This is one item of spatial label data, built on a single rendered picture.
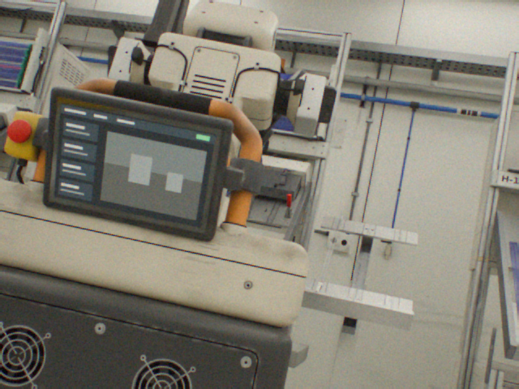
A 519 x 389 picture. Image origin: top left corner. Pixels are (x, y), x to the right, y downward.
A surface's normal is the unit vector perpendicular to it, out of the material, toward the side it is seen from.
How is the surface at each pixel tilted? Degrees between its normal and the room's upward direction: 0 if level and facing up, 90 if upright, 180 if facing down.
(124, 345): 90
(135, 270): 90
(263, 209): 43
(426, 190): 90
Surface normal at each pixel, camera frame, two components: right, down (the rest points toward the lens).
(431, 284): -0.18, -0.19
